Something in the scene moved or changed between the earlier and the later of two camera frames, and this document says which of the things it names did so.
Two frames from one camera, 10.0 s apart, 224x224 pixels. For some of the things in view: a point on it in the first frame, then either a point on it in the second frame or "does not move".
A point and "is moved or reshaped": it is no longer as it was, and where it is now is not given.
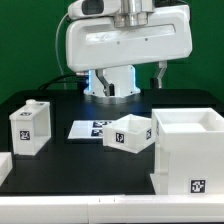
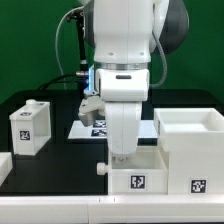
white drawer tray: x=131 y=133 is moved or reshaped
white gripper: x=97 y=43 → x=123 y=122
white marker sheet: x=88 y=129 does not move
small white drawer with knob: x=31 y=127 does not move
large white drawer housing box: x=188 y=151 does not move
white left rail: x=6 y=165 does not move
